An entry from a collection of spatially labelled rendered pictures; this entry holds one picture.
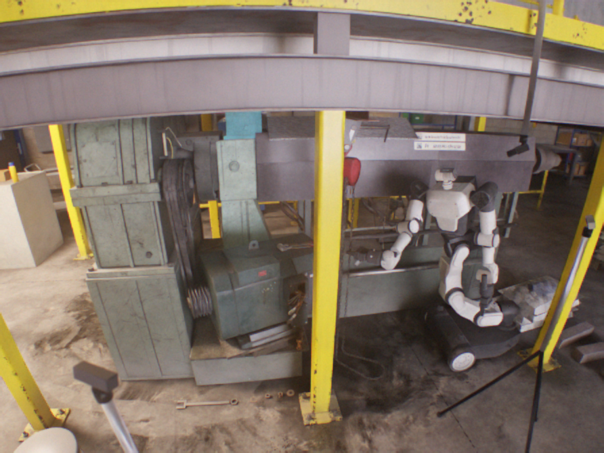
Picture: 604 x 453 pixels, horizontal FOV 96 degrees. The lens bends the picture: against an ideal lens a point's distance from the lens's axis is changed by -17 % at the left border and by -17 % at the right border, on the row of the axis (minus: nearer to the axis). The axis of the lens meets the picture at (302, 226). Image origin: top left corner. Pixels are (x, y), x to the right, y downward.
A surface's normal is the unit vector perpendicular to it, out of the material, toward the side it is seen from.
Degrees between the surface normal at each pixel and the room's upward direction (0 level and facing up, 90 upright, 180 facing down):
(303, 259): 45
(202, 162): 73
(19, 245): 90
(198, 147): 55
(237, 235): 90
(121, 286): 90
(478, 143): 78
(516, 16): 90
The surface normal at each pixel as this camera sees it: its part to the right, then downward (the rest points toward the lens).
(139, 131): 0.16, 0.22
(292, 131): 0.08, -0.61
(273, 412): 0.00, -0.92
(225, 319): 0.48, 0.33
